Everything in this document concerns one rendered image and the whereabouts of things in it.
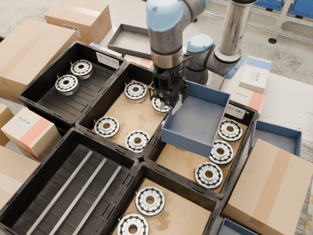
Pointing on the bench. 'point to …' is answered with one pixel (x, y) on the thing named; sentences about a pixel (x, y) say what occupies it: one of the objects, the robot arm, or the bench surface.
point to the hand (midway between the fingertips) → (174, 106)
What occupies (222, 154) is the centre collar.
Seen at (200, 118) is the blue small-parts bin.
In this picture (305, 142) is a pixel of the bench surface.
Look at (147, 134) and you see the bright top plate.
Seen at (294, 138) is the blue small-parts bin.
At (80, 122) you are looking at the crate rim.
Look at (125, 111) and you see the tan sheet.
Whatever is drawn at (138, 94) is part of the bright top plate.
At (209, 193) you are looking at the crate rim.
